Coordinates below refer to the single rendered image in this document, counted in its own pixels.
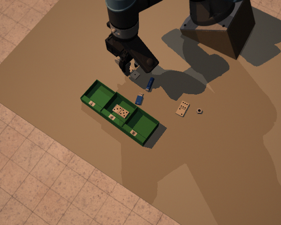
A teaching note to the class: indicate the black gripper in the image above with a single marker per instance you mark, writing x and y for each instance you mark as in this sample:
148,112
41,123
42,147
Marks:
116,48

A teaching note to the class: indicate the blue aa battery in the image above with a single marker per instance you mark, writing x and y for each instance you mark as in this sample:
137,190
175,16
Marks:
150,84

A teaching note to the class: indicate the blue usb stick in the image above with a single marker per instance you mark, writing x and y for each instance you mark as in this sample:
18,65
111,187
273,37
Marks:
139,99

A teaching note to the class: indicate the grey hex nut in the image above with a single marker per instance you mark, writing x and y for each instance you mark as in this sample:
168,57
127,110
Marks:
199,110

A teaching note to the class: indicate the tan domino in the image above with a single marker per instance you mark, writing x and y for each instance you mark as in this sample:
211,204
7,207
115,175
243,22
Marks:
182,108
120,111
133,73

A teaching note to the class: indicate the green rack of three bins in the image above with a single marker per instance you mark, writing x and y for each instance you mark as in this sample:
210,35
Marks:
138,124

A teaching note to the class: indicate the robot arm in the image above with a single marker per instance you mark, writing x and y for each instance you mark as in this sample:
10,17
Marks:
124,23

